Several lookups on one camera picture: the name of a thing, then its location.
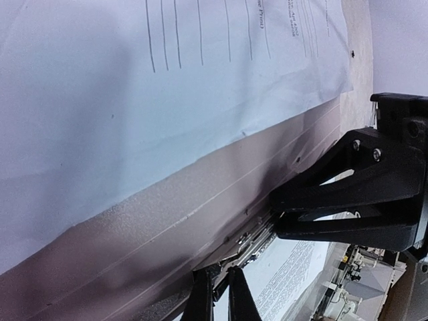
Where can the front aluminium rail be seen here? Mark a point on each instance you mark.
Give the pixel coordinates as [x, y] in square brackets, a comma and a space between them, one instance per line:
[354, 285]

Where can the remaining white paper stack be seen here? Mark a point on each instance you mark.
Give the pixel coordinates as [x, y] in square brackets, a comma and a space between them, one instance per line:
[283, 271]

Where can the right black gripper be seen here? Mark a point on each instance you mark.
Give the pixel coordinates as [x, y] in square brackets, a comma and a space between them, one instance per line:
[385, 168]

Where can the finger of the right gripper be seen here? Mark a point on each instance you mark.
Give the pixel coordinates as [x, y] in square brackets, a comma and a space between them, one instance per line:
[351, 230]

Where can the translucent grey plastic sheet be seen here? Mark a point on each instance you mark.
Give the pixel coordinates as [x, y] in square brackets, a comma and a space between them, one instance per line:
[119, 262]

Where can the metal clip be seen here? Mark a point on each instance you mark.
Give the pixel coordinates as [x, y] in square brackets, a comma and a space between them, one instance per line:
[239, 249]

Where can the white printed paper sheets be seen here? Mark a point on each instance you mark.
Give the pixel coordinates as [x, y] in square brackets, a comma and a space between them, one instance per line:
[102, 99]

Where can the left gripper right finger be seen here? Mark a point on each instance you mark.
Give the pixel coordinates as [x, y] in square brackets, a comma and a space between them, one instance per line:
[241, 306]

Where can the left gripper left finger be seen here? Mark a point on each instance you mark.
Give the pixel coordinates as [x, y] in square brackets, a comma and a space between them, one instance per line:
[199, 306]

